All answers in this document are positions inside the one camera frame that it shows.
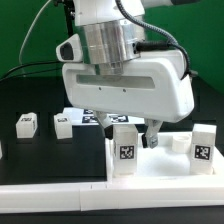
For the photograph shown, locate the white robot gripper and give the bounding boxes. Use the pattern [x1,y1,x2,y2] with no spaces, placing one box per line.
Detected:
[62,50,194,148]

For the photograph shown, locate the white square table top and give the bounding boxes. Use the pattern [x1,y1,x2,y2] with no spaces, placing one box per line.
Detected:
[106,132,224,181]

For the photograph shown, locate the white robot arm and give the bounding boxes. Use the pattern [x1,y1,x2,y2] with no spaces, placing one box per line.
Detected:
[57,0,199,148]

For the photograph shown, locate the white sheet with tags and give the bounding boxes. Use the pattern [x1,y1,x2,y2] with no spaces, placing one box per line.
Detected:
[63,107,144,126]

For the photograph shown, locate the white front fence bar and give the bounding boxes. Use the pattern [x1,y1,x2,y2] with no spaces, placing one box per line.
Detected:
[0,176,224,214]

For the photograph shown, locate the white block at left edge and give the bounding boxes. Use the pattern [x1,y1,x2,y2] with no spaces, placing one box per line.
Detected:
[0,141,2,160]

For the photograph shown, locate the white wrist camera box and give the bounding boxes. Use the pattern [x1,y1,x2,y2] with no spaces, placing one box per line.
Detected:
[56,34,83,63]

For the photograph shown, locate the black cables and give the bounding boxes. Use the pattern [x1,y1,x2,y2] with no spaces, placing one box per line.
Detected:
[0,59,64,83]

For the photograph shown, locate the black camera stand pole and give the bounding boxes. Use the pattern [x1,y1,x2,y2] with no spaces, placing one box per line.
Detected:
[53,0,75,37]

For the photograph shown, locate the grey cable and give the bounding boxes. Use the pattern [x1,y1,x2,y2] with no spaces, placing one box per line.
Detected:
[18,0,54,66]

